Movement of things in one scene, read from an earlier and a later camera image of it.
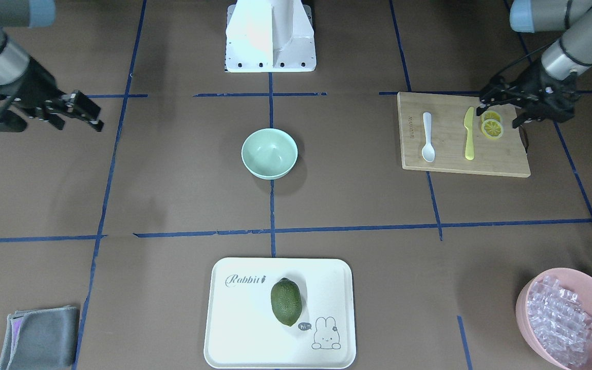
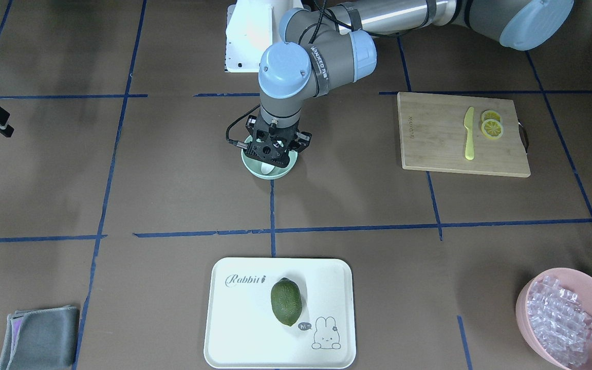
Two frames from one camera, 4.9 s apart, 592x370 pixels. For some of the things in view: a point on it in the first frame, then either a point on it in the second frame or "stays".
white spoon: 428,151 → 266,168
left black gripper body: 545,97 → 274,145
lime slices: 490,114 stays
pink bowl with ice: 571,319 stays
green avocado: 287,300 stays
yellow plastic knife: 468,121 stays
